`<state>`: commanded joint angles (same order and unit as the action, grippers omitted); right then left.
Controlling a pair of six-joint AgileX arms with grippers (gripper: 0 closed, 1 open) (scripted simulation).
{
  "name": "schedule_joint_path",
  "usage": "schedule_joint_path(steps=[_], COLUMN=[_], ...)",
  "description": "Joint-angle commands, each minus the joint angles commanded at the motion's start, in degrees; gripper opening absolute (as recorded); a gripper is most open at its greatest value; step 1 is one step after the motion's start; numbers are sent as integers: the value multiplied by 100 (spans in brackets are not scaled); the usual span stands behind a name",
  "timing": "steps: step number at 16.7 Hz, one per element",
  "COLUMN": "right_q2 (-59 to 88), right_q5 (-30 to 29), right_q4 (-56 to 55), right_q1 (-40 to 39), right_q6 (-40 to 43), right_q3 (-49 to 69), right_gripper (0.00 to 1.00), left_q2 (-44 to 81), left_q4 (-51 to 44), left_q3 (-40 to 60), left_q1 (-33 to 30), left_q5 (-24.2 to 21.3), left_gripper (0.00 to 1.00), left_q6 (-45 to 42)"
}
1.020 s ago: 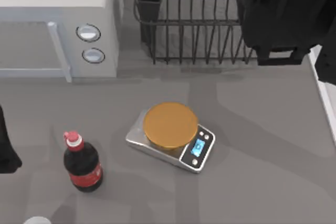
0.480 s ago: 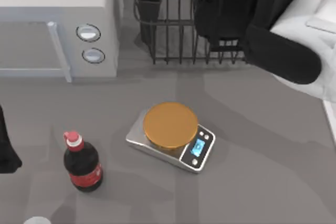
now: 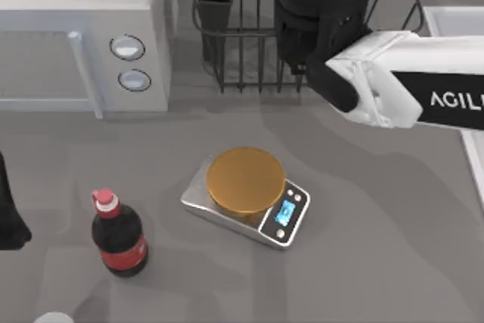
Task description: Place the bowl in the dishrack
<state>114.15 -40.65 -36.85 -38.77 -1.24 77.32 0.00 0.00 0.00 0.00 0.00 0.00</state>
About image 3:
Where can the large microwave knob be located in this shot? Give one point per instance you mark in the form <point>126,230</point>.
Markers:
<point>127,47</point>

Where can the dark cola bottle red cap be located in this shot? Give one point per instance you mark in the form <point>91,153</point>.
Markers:
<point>119,240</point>

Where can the small microwave knob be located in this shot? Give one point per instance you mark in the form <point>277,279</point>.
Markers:
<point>134,80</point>

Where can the microwave glass door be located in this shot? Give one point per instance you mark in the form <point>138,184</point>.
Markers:
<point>38,69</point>

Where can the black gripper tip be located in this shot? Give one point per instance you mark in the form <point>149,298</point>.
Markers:
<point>9,221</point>

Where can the silver kitchen scale gold plate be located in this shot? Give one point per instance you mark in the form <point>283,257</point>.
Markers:
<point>246,183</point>

